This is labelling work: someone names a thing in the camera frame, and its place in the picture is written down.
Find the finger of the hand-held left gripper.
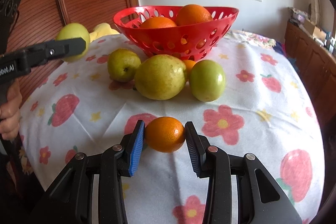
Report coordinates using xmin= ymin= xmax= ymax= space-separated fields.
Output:
xmin=24 ymin=38 xmax=87 ymax=67

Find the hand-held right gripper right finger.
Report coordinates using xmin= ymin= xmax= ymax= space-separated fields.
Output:
xmin=185 ymin=122 xmax=303 ymax=224

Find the medium orange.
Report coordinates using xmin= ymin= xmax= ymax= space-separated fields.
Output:
xmin=139 ymin=17 xmax=177 ymax=29

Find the floral bed blanket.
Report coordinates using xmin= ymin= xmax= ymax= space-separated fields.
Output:
xmin=230 ymin=29 xmax=285 ymax=49

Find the glossy green round apple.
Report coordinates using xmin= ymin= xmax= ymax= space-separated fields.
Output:
xmin=189 ymin=60 xmax=226 ymax=102

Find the red perforated plastic basket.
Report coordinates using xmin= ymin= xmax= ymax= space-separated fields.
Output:
xmin=113 ymin=6 xmax=239 ymax=62

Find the person's left hand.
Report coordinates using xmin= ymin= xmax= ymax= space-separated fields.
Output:
xmin=0 ymin=80 xmax=22 ymax=141

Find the brown wooden low cabinet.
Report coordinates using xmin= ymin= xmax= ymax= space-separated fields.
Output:
xmin=284 ymin=20 xmax=336 ymax=115

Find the small yellow-green pear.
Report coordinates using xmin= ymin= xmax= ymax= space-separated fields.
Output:
xmin=107 ymin=49 xmax=142 ymax=82

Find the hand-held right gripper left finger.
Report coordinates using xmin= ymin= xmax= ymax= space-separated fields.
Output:
xmin=31 ymin=120 xmax=146 ymax=224

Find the yellow plush toy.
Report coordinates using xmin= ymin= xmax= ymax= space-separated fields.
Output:
xmin=90 ymin=23 xmax=120 ymax=42

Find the white floral strawberry cloth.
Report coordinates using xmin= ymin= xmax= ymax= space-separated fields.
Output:
xmin=20 ymin=29 xmax=325 ymax=224

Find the open cardboard box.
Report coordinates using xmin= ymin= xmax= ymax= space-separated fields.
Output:
xmin=304 ymin=18 xmax=325 ymax=39

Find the large yellow-green pear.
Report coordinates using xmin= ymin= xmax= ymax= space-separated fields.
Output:
xmin=134 ymin=54 xmax=188 ymax=101

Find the large orange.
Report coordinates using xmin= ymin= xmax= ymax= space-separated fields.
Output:
xmin=175 ymin=4 xmax=213 ymax=26

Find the pale green round apple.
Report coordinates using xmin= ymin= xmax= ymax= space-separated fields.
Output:
xmin=56 ymin=23 xmax=91 ymax=62

